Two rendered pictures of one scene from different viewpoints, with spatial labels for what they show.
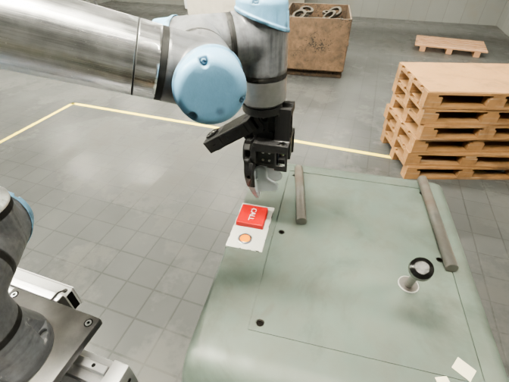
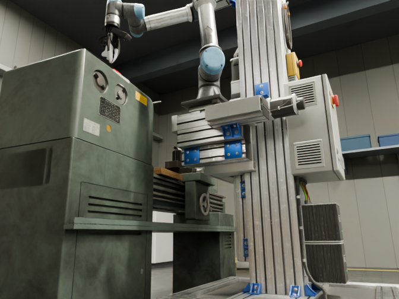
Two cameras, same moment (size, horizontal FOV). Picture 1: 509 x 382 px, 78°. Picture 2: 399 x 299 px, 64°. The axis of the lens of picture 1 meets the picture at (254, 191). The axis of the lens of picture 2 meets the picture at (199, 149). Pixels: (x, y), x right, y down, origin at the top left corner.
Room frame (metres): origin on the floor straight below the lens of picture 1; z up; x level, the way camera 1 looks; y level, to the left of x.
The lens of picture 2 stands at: (1.83, 0.64, 0.49)
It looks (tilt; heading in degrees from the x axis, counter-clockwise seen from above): 15 degrees up; 189
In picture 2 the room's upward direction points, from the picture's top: 1 degrees counter-clockwise
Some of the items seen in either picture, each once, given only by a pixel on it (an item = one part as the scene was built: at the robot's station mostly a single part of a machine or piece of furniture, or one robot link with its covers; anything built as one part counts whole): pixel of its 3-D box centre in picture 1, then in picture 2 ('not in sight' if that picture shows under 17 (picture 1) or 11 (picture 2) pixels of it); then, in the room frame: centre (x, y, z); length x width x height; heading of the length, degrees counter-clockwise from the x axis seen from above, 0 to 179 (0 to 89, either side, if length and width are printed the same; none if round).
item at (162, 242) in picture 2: not in sight; (153, 225); (-3.92, -1.15, 0.69); 0.70 x 0.59 x 1.38; 161
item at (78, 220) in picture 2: not in sight; (154, 226); (-0.33, -0.03, 0.55); 2.10 x 0.60 x 0.02; 166
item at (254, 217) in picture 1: (252, 217); not in sight; (0.50, 0.00, 1.26); 0.06 x 0.06 x 0.02; 76
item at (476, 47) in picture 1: (448, 45); not in sight; (6.46, -3.76, 0.05); 1.24 x 0.83 x 0.11; 68
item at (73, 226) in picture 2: not in sight; (154, 230); (-0.33, -0.03, 0.53); 2.10 x 0.60 x 0.02; 166
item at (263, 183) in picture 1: (263, 184); (110, 57); (0.48, -0.02, 1.36); 0.06 x 0.03 x 0.09; 74
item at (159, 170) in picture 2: not in sight; (148, 176); (-0.25, -0.05, 0.89); 0.36 x 0.30 x 0.04; 76
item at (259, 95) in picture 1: (263, 88); (111, 22); (0.50, -0.02, 1.55); 0.08 x 0.08 x 0.05
